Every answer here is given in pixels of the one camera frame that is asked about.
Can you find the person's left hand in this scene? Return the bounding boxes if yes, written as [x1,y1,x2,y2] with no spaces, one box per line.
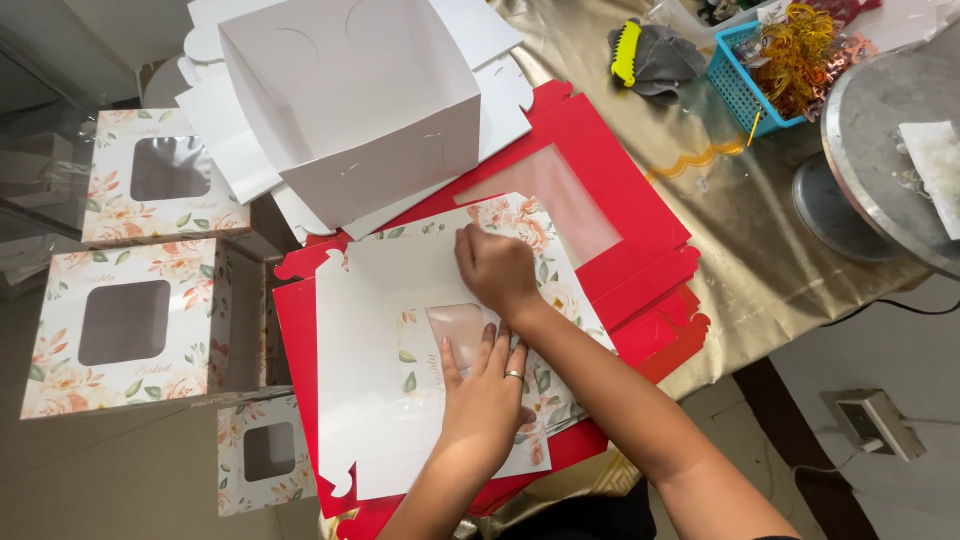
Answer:
[438,323,538,456]

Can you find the person's right hand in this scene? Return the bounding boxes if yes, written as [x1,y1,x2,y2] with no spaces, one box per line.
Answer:
[453,222,543,321]

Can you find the stack of red flat boxes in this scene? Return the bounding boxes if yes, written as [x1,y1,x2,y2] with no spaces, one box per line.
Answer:
[273,80,711,540]

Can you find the pile of floral box blanks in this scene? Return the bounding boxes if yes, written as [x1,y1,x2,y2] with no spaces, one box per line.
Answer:
[517,333,601,470]

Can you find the white assembled cake box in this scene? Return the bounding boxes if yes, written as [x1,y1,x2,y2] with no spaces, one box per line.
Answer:
[217,0,483,231]

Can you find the gold scalloped paper strip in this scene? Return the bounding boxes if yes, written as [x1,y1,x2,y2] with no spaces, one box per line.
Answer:
[645,138,748,186]

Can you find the yellow black utility knife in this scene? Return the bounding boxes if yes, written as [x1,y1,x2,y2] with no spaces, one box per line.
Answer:
[610,19,645,88]

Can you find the stack of white box blanks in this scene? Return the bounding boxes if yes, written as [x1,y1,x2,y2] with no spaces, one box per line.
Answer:
[175,0,535,243]

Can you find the grey cloth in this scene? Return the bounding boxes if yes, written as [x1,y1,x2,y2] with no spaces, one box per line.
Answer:
[608,23,708,105]

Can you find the gold tablecloth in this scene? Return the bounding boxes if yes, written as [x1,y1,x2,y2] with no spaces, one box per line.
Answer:
[318,0,933,540]

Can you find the person's black clothing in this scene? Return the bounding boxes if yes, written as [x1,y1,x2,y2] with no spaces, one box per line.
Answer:
[453,478,659,540]

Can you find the small floral window cake box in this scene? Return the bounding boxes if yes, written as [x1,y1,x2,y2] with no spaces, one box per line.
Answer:
[216,395,318,519]

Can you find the blue plastic basket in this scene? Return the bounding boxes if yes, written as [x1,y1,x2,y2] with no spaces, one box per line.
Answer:
[706,20,810,139]

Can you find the clear plastic container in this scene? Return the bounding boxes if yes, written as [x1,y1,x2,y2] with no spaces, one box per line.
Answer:
[646,0,775,36]

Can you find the round white board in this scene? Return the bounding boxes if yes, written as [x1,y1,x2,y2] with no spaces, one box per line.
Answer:
[141,55,192,111]

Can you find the medium floral window cake box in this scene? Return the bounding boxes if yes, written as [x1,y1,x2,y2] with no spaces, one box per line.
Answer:
[81,108,253,249]

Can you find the bunch of gold cake toppers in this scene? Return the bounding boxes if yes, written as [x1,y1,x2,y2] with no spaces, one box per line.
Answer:
[753,3,840,120]

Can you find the metal cake turntable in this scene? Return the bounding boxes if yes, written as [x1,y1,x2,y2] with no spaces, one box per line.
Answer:
[792,30,960,283]

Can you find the large floral window cake box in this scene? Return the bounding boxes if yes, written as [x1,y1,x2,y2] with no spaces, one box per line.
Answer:
[20,238,295,420]

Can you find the clear glass shelf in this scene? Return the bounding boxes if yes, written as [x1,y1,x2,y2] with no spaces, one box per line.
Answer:
[0,26,102,301]

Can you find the rose gold cake topper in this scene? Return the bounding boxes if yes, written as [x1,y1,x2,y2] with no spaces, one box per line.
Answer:
[831,33,879,67]

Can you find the grey power socket box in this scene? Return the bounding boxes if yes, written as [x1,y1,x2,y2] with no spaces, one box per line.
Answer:
[818,387,928,463]

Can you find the red cake topper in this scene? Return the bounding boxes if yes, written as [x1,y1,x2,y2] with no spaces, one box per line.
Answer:
[804,0,884,28]

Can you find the white paper sheet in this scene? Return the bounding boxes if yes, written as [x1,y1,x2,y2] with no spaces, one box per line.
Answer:
[897,120,960,242]

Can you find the white cable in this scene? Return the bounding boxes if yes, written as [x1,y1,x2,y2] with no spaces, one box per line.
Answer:
[793,438,886,481]

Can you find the black cable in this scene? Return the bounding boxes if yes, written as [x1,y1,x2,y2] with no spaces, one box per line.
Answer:
[820,297,960,330]

